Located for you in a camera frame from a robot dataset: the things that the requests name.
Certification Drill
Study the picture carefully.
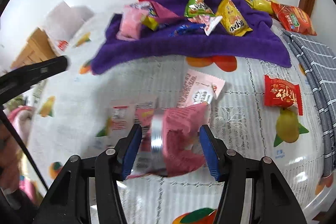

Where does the white red label packet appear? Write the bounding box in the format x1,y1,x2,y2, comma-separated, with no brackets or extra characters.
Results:
107,99,158,138

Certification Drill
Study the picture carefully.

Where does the red square snack packet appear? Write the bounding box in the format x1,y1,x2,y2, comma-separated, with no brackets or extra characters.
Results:
264,75,303,116

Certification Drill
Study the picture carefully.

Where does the large pink snack bag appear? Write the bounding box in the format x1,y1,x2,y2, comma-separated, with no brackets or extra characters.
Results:
128,102,209,178

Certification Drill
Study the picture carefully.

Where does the small pink square packet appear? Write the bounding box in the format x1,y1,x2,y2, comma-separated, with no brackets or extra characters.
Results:
116,6,149,41

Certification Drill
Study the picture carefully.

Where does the light pink pastry packet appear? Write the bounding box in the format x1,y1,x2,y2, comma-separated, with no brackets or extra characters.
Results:
177,69,226,108

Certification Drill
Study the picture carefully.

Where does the magenta yellow snack packet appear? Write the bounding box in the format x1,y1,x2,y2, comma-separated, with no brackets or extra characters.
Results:
125,1,183,31

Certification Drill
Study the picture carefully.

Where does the blue cookie packet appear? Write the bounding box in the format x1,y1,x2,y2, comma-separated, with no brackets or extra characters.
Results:
169,23,206,37

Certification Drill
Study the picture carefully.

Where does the yellow triangular snack packet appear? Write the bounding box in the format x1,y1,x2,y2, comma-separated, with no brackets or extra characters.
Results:
215,0,253,37

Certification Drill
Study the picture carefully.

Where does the white pink candy packet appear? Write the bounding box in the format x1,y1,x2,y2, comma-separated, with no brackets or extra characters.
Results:
188,15,223,36

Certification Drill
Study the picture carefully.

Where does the green snack packet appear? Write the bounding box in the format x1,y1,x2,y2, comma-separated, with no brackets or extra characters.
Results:
184,0,215,18

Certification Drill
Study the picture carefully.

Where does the person's left hand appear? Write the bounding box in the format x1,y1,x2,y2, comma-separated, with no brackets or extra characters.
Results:
0,124,20,193

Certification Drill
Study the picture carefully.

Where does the wooden chair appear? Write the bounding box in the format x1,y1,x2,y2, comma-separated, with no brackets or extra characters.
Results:
10,28,56,69

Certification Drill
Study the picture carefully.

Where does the white plastic bag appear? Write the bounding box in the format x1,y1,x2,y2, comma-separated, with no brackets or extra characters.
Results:
42,1,94,56

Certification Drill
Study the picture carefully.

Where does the grey checked folded cloth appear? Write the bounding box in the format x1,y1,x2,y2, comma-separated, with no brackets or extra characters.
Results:
283,31,335,177

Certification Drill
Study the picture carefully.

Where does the purple towel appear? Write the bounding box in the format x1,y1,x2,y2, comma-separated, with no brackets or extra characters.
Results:
91,0,291,75

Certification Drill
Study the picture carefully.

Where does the orange red chips bag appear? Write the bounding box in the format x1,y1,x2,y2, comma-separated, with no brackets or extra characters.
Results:
271,2,317,36

